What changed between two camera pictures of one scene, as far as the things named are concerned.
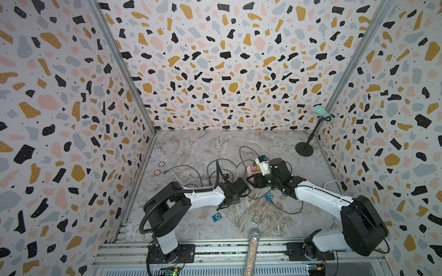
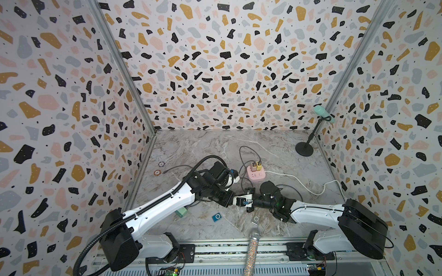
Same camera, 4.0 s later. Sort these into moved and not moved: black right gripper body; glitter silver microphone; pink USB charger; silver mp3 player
Moved: black right gripper body
Not moved: pink USB charger; silver mp3 player; glitter silver microphone
